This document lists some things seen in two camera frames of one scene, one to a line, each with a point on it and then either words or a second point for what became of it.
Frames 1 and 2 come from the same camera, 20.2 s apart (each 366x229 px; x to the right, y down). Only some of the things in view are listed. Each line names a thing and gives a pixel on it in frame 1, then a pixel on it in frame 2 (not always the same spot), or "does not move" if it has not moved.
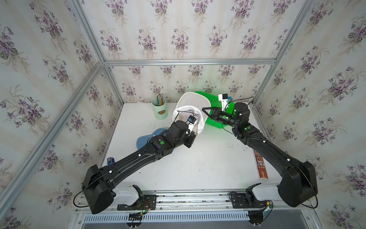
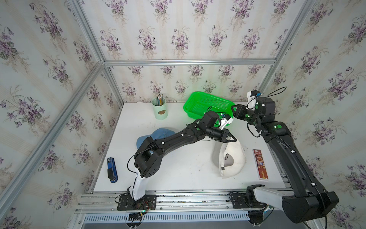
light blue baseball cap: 143,140 does not move
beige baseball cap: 191,104 -> 232,159
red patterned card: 260,166 does not move
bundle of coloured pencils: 160,99 does not move
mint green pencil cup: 160,112 does not move
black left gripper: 191,137 -> 224,133
